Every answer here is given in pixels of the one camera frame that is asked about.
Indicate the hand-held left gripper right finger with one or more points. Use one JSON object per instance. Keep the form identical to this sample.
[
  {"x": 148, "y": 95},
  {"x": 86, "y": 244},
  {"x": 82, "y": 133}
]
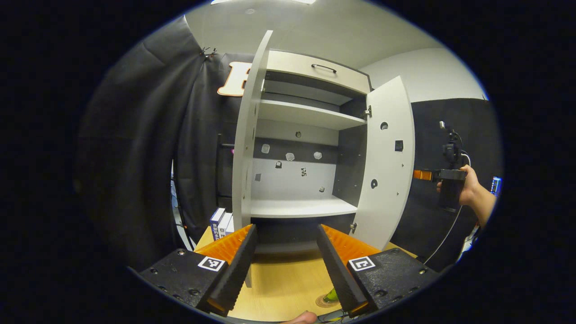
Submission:
[{"x": 339, "y": 274}]

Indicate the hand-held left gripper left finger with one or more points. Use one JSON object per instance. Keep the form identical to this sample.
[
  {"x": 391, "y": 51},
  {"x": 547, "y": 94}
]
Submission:
[{"x": 236, "y": 274}]

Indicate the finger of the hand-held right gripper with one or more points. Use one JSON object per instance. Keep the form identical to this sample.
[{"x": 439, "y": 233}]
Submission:
[{"x": 420, "y": 175}]

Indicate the green drink bottle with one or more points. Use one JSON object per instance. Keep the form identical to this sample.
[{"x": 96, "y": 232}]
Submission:
[{"x": 331, "y": 295}]

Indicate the round brown coaster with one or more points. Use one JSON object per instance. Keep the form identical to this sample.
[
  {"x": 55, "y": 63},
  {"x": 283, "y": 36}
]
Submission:
[{"x": 321, "y": 302}]

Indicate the white cabinet door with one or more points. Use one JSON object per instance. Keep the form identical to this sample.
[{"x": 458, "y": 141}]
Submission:
[
  {"x": 387, "y": 171},
  {"x": 245, "y": 148}
]

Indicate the white cabinet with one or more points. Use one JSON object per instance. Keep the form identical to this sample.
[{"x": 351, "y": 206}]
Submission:
[{"x": 306, "y": 114}]

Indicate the blue lit screen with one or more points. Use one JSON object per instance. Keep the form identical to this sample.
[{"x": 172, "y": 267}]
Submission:
[{"x": 496, "y": 186}]

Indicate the pale blue book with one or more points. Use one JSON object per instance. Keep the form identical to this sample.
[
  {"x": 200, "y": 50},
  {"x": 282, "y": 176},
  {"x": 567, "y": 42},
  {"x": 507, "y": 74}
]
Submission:
[{"x": 230, "y": 226}]

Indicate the white book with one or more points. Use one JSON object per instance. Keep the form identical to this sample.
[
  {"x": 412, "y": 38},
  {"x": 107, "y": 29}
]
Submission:
[{"x": 224, "y": 225}]

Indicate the dark blue book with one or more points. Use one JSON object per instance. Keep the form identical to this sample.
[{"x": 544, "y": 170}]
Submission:
[{"x": 216, "y": 222}]

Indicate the black backdrop cloth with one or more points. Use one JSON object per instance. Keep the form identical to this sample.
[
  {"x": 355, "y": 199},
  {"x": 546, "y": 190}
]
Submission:
[{"x": 135, "y": 157}]

